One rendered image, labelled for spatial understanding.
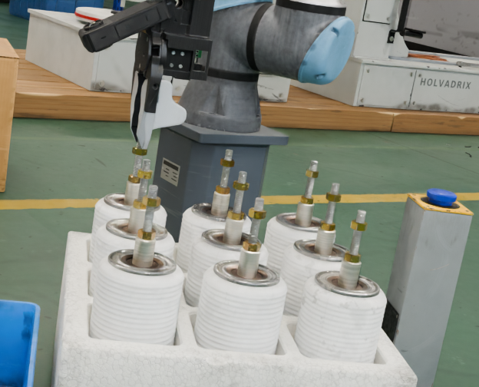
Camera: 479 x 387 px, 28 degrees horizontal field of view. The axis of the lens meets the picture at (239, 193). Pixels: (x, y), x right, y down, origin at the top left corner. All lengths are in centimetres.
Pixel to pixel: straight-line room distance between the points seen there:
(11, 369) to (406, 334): 53
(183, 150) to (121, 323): 65
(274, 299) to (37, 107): 203
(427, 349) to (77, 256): 49
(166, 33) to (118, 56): 196
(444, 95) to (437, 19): 390
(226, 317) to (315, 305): 10
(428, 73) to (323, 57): 252
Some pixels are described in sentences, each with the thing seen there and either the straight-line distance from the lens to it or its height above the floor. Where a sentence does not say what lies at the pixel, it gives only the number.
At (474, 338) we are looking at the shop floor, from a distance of 179.
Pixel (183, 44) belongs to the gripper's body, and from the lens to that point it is 122.
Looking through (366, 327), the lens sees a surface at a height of 22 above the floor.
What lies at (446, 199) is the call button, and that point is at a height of 33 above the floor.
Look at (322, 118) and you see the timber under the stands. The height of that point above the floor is 4.
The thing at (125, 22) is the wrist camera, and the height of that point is 49.
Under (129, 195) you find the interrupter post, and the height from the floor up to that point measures 26.
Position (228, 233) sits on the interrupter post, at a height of 26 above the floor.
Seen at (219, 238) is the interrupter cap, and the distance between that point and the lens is 120.
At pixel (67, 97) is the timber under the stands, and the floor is 7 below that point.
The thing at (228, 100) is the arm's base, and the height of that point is 35.
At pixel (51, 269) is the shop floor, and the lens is 174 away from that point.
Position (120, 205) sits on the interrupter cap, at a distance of 127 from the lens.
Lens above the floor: 60
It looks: 14 degrees down
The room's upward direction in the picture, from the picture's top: 10 degrees clockwise
